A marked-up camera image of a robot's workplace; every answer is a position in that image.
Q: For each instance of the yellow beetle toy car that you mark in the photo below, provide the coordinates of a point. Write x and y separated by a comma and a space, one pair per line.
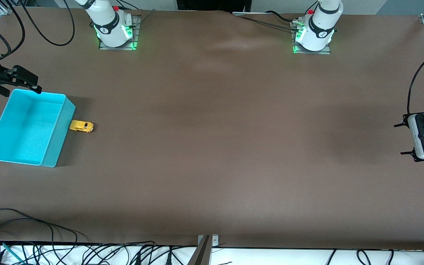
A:
81, 126

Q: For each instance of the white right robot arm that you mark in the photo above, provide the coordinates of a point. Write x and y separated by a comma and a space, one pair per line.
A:
109, 22

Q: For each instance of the teal plastic bin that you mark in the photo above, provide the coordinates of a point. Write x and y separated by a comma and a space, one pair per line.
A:
28, 125

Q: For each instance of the white lower shelf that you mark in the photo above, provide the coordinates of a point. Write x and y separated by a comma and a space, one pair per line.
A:
271, 257

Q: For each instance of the brown table cover sheet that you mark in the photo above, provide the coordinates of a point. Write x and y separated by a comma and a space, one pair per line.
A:
212, 147

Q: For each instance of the silver metal strip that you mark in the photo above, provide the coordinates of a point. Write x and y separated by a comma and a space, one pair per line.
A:
243, 13

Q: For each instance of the black cabinet base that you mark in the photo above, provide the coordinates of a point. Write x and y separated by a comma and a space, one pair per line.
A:
212, 4

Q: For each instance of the metal table edge bracket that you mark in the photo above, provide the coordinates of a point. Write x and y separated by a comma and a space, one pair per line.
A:
215, 240

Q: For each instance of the grey camera mount pole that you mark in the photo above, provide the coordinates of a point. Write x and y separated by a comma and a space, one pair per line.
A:
201, 255

